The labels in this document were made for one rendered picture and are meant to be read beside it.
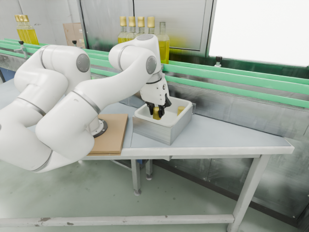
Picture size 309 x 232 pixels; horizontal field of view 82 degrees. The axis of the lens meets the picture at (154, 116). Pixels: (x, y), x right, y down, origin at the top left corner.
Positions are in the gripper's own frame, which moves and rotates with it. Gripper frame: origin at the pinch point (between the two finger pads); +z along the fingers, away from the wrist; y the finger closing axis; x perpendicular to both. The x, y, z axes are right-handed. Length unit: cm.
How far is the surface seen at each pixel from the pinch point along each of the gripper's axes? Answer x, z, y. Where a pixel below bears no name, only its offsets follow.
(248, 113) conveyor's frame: -20.0, 7.3, -31.2
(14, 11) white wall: -234, 23, 611
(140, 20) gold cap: -31.8, -23.4, 24.6
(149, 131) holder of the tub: 7.9, 4.0, -0.6
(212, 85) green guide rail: -23.6, -0.1, -14.8
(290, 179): -30, 55, -61
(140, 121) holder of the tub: 7.1, 0.7, 3.1
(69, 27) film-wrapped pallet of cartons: -250, 64, 413
